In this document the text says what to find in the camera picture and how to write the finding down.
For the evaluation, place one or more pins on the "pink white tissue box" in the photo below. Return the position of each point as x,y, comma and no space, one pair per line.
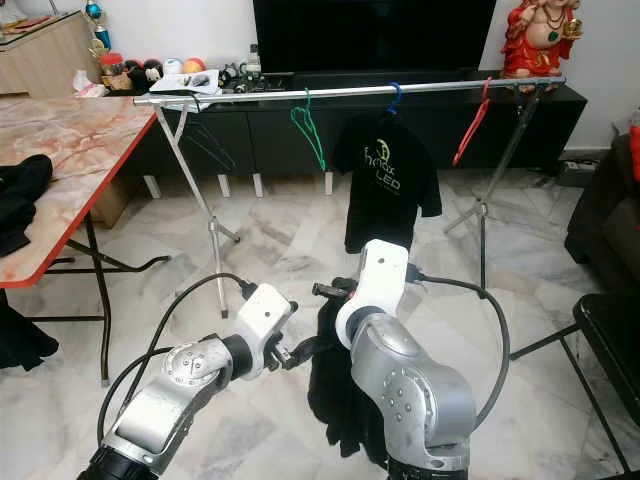
90,88

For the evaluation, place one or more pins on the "black TV console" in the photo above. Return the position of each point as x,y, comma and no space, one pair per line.
260,140

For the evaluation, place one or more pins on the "black plastic hanger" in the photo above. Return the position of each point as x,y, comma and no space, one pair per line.
198,105

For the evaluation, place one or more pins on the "black folding chair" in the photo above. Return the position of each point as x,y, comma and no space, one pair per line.
610,330

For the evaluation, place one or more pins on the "light wooden sideboard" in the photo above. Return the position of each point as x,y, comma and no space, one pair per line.
45,62

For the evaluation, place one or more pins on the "blue plastic hanger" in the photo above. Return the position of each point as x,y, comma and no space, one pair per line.
397,93

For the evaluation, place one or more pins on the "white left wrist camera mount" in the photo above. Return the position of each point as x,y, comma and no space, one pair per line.
265,315

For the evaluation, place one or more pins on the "dark brown sofa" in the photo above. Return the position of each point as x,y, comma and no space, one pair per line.
605,210

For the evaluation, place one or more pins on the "red lid glass jar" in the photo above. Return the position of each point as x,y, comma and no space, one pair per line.
112,75

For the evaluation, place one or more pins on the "silver metal clothes rack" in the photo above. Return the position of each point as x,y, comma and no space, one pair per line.
260,94

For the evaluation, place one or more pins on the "green plastic hanger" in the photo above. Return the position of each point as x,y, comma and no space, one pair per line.
308,97

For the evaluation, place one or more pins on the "white paper stack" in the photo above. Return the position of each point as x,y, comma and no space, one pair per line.
180,83

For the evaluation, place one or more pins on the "orange round toy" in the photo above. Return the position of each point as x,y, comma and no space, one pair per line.
194,67

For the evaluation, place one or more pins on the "black plush toy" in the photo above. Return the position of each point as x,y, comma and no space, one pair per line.
143,76

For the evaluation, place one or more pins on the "black logo T-shirt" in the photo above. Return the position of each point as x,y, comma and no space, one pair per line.
335,400
385,200

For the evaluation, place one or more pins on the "red plastic hanger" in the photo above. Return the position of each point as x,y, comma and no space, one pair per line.
472,128

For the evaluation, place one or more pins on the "clear plastic bottle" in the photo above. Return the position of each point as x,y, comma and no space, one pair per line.
252,66

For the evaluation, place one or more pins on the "white blue round toy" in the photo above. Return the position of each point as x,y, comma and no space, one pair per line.
172,68

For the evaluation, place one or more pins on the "red laughing Buddha statue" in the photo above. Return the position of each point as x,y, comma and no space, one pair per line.
540,50

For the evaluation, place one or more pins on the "black television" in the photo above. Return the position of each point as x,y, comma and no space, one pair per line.
370,35

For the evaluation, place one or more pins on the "blue gold trophy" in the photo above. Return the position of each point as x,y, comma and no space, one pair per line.
95,12

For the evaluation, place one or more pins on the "marble folding table red edge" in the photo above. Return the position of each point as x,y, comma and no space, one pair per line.
80,145

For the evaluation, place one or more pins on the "red cushion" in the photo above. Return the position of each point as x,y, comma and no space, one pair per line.
635,145

